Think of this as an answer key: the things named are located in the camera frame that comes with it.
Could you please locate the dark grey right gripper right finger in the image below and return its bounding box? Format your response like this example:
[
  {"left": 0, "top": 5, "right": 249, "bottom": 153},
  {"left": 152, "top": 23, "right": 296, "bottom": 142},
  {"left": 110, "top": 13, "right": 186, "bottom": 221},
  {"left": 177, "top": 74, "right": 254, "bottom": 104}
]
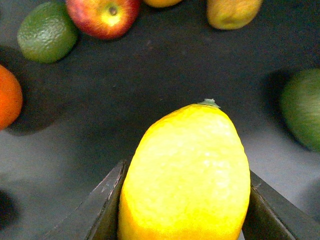
[{"left": 242, "top": 171, "right": 320, "bottom": 240}]

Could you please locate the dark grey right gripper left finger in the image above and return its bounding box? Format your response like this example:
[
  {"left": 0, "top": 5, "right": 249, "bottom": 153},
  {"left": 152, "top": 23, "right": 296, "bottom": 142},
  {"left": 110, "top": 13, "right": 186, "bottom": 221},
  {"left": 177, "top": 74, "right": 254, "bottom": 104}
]
[{"left": 42, "top": 160, "right": 127, "bottom": 240}]

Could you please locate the yellow lemon smaller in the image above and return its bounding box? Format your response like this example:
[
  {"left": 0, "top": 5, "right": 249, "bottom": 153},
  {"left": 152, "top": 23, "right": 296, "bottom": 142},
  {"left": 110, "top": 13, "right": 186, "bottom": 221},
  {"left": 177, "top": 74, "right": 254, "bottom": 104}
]
[{"left": 117, "top": 99, "right": 251, "bottom": 240}]

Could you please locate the large orange centre left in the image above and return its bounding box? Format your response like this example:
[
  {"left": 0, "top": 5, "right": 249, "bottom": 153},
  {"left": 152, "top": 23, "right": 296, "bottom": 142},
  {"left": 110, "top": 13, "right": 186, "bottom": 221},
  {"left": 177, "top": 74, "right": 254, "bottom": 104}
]
[{"left": 0, "top": 65, "right": 23, "bottom": 131}]

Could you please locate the green lime centre lower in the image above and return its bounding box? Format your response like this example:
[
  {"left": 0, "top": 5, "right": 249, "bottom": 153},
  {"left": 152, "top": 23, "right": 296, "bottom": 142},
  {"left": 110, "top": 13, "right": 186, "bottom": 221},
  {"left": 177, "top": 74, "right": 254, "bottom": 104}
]
[{"left": 17, "top": 1, "right": 79, "bottom": 64}]

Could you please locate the red apple centre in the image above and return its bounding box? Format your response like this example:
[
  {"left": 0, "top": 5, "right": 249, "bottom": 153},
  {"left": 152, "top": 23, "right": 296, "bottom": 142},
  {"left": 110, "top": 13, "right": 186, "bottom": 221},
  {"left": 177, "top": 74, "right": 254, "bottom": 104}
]
[{"left": 65, "top": 0, "right": 141, "bottom": 40}]

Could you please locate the brown kiwi lower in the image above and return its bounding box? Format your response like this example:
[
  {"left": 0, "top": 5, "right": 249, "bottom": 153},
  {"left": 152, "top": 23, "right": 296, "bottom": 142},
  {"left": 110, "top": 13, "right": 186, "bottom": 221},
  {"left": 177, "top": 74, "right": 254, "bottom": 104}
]
[{"left": 206, "top": 0, "right": 263, "bottom": 30}]

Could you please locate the yellow orange persimmon centre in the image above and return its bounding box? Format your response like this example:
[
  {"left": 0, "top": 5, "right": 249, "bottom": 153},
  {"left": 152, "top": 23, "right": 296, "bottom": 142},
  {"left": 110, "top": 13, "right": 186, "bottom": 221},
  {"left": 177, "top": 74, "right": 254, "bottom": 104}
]
[{"left": 143, "top": 0, "right": 182, "bottom": 8}]

